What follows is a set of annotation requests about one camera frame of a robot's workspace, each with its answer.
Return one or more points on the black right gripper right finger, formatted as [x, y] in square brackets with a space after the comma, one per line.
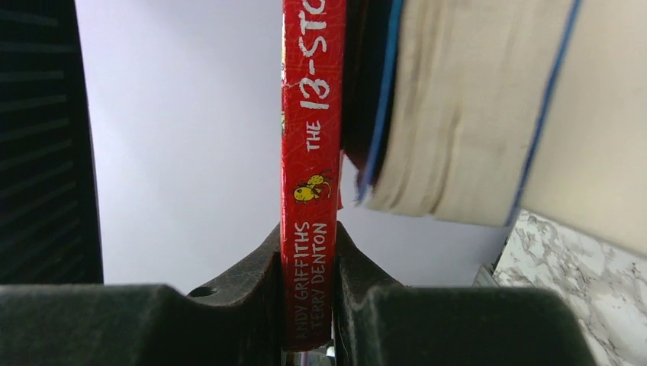
[380, 321]

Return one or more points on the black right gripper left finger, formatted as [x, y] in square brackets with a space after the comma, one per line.
[234, 319]

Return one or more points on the dark bottom book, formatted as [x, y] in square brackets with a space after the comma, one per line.
[449, 102]

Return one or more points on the red spine book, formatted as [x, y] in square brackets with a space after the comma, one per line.
[313, 36]

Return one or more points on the beige black three-tier shelf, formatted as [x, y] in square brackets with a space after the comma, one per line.
[589, 171]

